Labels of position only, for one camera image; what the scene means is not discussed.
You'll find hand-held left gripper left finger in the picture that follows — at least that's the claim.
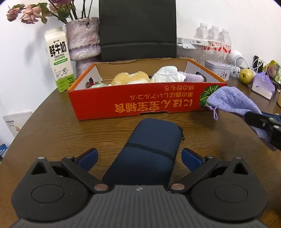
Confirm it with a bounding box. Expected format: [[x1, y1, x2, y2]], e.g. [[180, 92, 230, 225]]
[[30, 148, 111, 194]]

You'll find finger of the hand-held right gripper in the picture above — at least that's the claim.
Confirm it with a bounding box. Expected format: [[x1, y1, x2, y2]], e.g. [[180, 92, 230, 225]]
[[244, 111, 271, 132], [261, 112, 281, 120]]

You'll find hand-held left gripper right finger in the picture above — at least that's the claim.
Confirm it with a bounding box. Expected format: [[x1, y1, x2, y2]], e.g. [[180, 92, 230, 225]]
[[168, 148, 251, 194]]

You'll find purple knitted cloth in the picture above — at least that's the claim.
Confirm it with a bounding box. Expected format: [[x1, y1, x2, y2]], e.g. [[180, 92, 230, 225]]
[[200, 86, 276, 146]]

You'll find navy zip pouch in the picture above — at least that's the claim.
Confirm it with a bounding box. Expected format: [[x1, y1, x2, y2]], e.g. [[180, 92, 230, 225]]
[[102, 118, 186, 187]]

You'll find red cardboard box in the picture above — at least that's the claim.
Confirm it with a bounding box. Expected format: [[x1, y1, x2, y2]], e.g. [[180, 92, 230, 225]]
[[67, 57, 227, 121]]

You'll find iridescent plastic bag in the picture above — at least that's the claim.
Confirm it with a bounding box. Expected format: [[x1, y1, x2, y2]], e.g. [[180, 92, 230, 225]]
[[90, 81, 110, 88]]

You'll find purple fluffy headband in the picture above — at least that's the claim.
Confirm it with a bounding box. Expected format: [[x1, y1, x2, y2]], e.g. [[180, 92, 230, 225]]
[[178, 71, 203, 83]]

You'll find white cloth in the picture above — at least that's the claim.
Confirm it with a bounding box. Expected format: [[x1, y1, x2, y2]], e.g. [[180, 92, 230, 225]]
[[151, 66, 187, 83]]

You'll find yellow plush toy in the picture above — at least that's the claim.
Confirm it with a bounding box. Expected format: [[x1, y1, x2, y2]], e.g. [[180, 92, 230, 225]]
[[111, 71, 152, 86]]

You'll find purple plastic bag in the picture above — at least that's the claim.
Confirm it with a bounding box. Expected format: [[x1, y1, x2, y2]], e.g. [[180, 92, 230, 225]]
[[251, 71, 276, 100]]

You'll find colourful snack packet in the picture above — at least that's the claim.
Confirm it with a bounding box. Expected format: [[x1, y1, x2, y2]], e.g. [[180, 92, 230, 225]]
[[264, 60, 281, 83]]

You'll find green apple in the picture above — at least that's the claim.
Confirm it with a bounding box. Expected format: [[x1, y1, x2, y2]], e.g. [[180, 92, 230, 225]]
[[239, 68, 254, 84]]

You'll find black charger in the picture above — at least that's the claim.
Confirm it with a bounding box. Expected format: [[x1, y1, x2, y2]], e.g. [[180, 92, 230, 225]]
[[252, 55, 264, 72]]

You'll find pale printed tin box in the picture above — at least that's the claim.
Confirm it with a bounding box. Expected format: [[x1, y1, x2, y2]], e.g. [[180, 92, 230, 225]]
[[205, 60, 231, 80]]

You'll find small white round device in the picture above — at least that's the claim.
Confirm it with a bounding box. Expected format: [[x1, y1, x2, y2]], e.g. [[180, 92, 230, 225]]
[[230, 50, 244, 67]]

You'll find blue white carton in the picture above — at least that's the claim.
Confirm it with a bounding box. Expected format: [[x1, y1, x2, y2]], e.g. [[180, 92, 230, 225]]
[[0, 143, 9, 164]]

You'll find clear water bottle red label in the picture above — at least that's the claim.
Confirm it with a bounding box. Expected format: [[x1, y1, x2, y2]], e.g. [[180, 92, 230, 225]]
[[194, 22, 209, 62], [206, 25, 221, 62], [218, 28, 232, 65]]

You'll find white green milk carton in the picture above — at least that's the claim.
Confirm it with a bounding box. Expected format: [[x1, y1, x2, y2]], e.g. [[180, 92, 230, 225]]
[[44, 27, 76, 93]]

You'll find clear snack container white lid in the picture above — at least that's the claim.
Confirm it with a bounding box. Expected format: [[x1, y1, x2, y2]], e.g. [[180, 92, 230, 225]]
[[177, 37, 215, 63]]

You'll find marbled purple vase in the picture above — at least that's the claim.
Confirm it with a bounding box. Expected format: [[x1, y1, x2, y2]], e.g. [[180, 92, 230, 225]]
[[65, 17, 101, 76]]

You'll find black paper bag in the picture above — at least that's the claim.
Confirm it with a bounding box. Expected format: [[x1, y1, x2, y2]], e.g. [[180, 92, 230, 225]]
[[98, 0, 178, 62]]

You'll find dried rose bouquet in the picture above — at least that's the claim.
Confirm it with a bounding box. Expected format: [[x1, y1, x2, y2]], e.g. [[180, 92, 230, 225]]
[[6, 0, 88, 24]]

